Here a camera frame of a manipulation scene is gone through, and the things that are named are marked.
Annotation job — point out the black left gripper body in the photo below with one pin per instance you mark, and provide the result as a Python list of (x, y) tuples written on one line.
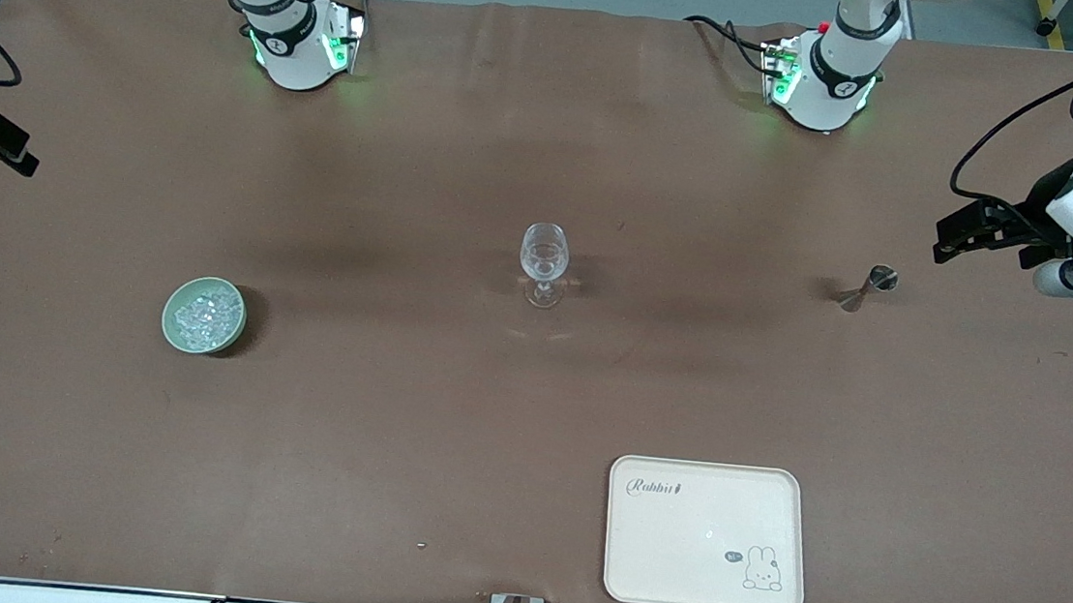
[(1032, 218)]

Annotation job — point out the steel double jigger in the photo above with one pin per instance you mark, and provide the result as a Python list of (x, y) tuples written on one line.
[(866, 288)]

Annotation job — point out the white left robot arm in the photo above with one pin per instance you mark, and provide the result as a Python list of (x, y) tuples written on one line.
[(839, 66)]

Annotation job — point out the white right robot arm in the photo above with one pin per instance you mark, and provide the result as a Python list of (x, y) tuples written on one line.
[(288, 37)]

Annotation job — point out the clear ice cubes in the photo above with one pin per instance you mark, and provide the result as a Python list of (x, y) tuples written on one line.
[(205, 313)]

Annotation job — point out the clear wine glass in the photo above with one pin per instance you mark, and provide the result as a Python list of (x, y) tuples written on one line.
[(543, 258)]

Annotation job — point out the black caster wheel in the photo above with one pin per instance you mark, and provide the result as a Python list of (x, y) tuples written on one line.
[(1044, 27)]

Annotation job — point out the green ceramic bowl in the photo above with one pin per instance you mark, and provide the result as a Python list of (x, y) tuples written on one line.
[(172, 333)]

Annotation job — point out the cream rabbit print tray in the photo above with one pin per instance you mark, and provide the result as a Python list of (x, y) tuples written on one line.
[(701, 535)]

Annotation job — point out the brown table cover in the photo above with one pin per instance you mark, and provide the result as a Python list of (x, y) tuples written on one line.
[(390, 425)]

